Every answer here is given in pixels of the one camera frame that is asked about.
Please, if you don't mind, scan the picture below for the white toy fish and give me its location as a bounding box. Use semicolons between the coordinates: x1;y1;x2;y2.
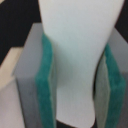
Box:
39;0;124;128

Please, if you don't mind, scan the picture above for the gripper grey green left finger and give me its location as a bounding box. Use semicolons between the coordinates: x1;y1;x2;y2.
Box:
14;23;56;128

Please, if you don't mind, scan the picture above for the gripper grey green right finger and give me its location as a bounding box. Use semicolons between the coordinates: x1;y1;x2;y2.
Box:
94;29;128;128

